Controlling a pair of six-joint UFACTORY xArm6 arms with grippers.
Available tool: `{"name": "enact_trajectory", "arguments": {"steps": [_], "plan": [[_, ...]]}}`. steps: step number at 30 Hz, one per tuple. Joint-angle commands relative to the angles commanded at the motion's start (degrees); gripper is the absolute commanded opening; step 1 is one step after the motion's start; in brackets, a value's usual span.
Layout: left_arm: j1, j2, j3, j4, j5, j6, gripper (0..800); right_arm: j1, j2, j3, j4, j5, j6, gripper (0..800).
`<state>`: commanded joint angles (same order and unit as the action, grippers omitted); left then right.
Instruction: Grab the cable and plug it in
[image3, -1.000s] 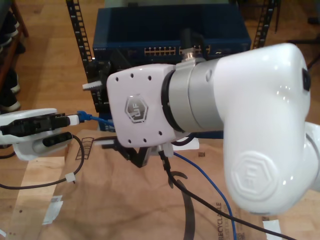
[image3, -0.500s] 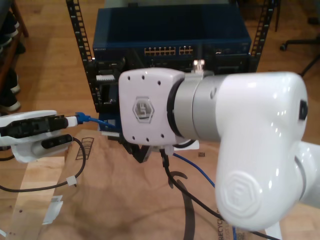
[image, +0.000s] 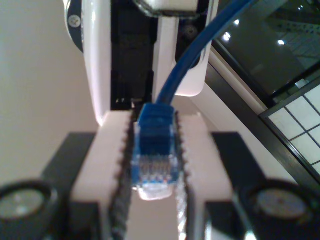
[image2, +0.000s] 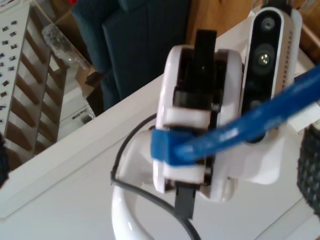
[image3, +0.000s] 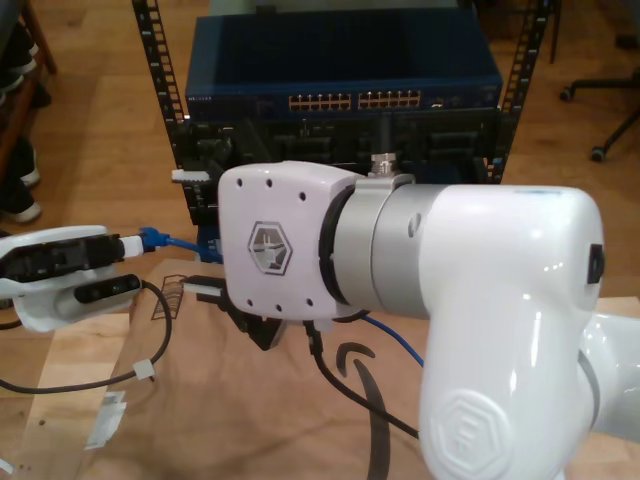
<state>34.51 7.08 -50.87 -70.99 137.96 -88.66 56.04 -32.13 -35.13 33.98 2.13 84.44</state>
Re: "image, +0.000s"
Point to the gripper camera bar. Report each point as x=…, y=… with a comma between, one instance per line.
x=170, y=8

